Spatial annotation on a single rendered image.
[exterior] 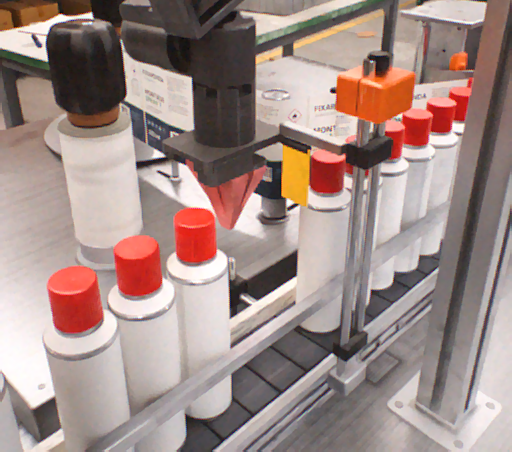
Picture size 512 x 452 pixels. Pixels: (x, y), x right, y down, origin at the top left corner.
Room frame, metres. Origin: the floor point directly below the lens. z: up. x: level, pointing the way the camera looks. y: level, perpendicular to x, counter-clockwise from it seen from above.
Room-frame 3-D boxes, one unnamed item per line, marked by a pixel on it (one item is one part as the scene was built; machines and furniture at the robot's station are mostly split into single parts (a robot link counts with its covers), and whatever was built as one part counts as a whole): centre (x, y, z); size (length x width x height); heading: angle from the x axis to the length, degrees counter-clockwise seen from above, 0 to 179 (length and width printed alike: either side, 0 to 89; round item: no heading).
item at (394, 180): (0.60, -0.14, 0.98); 0.05 x 0.05 x 0.20
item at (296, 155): (0.47, -0.03, 1.09); 0.03 x 0.01 x 0.06; 45
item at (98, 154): (0.66, 0.19, 1.03); 0.09 x 0.09 x 0.30
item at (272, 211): (0.75, -0.03, 0.97); 0.05 x 0.05 x 0.19
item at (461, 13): (0.89, -0.29, 1.14); 0.14 x 0.11 x 0.01; 135
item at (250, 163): (0.51, 0.04, 1.06); 0.07 x 0.07 x 0.09; 46
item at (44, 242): (0.92, 0.17, 0.86); 0.80 x 0.67 x 0.05; 135
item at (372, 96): (0.45, -0.07, 1.05); 0.10 x 0.04 x 0.33; 45
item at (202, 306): (0.41, 0.05, 0.98); 0.05 x 0.05 x 0.20
